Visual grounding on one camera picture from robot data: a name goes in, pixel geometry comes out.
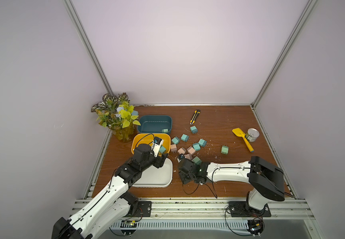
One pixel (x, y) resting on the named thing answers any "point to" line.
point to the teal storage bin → (154, 124)
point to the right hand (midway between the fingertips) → (181, 171)
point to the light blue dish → (135, 113)
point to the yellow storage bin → (139, 139)
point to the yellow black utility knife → (195, 116)
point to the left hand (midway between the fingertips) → (165, 151)
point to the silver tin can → (252, 134)
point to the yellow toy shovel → (239, 132)
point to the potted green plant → (116, 113)
